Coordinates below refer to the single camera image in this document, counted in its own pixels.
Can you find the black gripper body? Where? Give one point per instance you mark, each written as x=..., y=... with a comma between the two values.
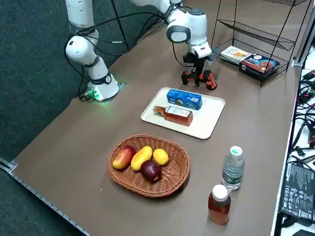
x=190, y=59

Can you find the orange black barcode scanner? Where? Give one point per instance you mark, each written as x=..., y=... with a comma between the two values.
x=210, y=82

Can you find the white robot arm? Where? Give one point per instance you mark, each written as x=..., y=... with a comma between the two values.
x=189, y=22

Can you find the blue Oreo cookie box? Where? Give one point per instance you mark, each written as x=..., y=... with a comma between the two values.
x=182, y=97

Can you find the white rectangular tray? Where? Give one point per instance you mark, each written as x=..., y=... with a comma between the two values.
x=209, y=118

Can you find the black power strip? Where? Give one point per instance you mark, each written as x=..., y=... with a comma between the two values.
x=214, y=52

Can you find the white snack box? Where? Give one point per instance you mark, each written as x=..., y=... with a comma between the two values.
x=233, y=54

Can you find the amber tea bottle white label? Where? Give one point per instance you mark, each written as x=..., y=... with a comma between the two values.
x=179, y=116

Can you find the dark blue snack box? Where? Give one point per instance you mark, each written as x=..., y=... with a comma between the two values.
x=258, y=65

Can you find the small yellow mango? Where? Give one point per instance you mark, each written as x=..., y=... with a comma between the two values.
x=161, y=157

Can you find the brown wicker basket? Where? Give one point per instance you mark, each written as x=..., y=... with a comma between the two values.
x=177, y=169

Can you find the long yellow mango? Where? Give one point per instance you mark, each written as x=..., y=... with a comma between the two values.
x=140, y=158

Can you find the clear water bottle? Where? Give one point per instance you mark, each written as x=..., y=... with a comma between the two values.
x=232, y=172

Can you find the green lit base connector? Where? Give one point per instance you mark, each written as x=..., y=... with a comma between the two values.
x=91, y=94

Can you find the dark red round fruit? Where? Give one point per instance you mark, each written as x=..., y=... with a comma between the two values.
x=150, y=170

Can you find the red yellow mango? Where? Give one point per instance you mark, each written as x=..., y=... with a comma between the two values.
x=123, y=157

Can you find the amber tea bottle white cap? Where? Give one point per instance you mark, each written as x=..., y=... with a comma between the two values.
x=219, y=209

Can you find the black power adapter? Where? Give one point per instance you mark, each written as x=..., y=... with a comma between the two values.
x=297, y=189

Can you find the aluminium frame post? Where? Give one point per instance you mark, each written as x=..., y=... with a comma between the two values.
x=304, y=37

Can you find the aluminium table edge rail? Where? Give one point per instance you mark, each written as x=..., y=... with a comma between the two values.
x=37, y=194

